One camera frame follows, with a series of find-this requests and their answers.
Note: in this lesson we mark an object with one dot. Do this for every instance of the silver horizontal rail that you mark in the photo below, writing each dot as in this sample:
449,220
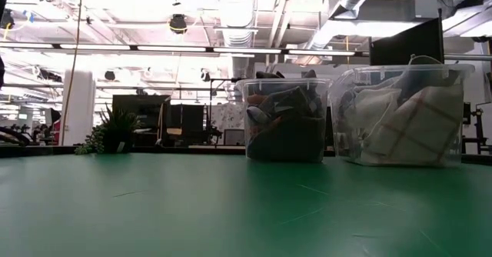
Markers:
469,57

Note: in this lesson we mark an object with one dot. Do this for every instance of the green potted plant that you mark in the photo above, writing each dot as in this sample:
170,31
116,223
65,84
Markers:
115,134

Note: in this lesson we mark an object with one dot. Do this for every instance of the grey white-checked towel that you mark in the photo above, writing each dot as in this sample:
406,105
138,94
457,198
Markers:
292,99

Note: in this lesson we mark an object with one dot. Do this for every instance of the black ceiling dome camera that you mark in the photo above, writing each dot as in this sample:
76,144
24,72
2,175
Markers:
178,24

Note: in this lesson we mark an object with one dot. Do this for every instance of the orange towel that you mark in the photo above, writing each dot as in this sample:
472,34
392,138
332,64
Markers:
255,100

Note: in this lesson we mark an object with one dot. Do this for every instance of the black equipment stand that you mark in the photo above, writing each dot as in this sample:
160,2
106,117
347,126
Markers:
478,134

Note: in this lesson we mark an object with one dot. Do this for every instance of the black background monitor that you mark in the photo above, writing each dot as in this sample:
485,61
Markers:
138,109

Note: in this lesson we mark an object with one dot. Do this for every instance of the black ceiling device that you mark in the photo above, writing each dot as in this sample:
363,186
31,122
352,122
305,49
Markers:
5,18

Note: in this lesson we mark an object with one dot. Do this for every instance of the ceiling light strip bar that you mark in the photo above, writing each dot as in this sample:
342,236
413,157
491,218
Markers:
173,49

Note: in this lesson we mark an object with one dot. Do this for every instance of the clear plastic bin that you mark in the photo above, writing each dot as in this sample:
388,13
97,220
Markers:
346,153
241,95

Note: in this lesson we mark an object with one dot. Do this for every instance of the white pillar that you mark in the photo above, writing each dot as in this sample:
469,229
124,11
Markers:
78,107

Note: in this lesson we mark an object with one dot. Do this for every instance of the silver corrugated ventilation duct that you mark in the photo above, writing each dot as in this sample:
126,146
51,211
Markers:
236,11

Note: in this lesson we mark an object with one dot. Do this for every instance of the dark grey towel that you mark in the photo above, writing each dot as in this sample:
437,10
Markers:
288,141

